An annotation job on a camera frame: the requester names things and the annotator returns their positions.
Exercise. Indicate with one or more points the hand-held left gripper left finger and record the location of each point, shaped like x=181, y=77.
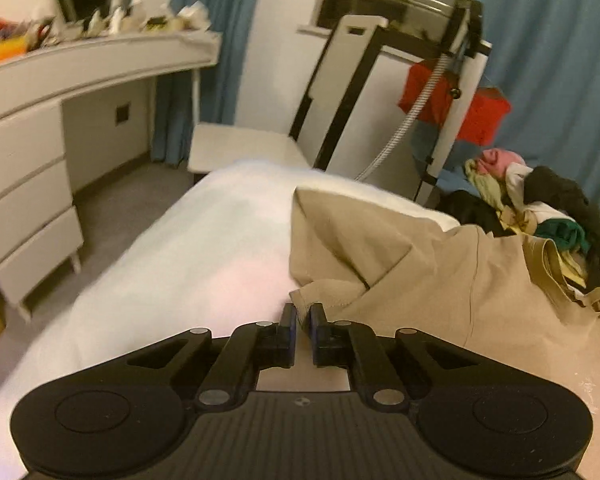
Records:
x=287, y=332

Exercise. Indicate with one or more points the pastel bed blanket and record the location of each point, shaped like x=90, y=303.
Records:
x=180, y=260

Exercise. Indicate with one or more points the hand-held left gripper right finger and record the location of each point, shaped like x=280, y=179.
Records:
x=316, y=335

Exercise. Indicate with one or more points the white stool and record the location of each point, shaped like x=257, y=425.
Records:
x=240, y=145

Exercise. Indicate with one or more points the garment steamer stand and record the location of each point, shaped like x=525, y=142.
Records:
x=472, y=25

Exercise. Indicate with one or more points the pile of clothes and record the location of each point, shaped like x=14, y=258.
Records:
x=555, y=200

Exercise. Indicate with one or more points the wide blue curtain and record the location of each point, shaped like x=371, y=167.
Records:
x=555, y=85

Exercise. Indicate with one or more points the black wall socket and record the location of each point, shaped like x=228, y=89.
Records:
x=122, y=113

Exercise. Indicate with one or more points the cluster of cosmetics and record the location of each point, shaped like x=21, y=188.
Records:
x=190, y=15

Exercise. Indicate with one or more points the white vanity desk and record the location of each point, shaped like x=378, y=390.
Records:
x=30, y=135

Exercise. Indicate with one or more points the red garment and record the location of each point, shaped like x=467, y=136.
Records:
x=485, y=115

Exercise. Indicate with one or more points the narrow blue curtain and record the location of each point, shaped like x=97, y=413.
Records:
x=215, y=0

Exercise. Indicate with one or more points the tan t-shirt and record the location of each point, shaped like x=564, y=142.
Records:
x=430, y=300

